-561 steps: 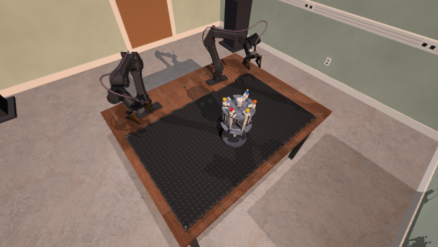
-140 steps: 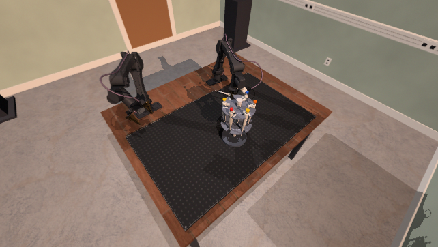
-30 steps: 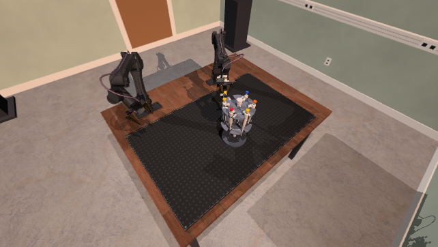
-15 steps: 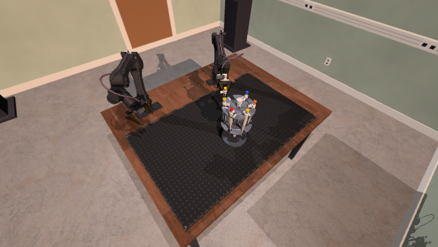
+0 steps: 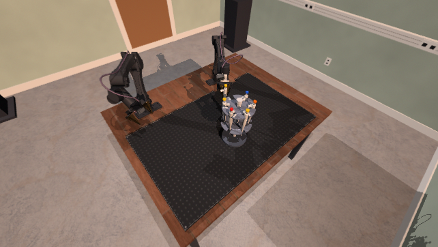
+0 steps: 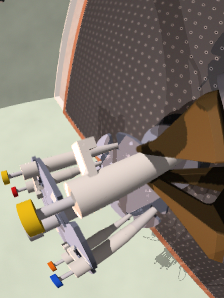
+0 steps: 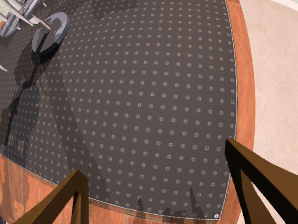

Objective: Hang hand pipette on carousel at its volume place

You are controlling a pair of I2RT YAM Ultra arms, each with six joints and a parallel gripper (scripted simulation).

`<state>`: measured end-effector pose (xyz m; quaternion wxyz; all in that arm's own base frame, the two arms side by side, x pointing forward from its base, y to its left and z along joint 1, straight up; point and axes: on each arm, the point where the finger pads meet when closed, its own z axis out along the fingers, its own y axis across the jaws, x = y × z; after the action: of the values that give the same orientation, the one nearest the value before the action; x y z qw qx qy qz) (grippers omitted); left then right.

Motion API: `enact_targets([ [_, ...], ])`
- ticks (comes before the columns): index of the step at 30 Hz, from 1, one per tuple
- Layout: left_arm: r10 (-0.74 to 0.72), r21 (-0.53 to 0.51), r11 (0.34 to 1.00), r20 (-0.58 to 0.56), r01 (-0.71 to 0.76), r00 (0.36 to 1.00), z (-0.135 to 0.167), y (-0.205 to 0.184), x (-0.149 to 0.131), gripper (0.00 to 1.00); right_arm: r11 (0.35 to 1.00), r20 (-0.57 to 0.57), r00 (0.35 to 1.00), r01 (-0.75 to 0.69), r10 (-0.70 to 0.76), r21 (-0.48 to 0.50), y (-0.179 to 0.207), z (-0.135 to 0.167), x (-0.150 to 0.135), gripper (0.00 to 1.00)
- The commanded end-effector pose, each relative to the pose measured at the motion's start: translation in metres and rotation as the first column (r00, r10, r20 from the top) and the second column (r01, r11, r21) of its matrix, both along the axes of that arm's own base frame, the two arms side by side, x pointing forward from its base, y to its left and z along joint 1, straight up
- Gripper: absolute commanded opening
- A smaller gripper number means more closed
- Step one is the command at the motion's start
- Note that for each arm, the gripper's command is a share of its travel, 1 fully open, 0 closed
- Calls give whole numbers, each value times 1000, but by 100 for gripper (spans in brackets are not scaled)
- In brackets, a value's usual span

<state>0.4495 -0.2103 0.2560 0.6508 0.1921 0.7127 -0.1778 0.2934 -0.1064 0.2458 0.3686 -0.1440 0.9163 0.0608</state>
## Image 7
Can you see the white pipette with blue button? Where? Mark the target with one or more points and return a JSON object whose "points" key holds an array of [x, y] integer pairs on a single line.
{"points": [[2, 17]]}

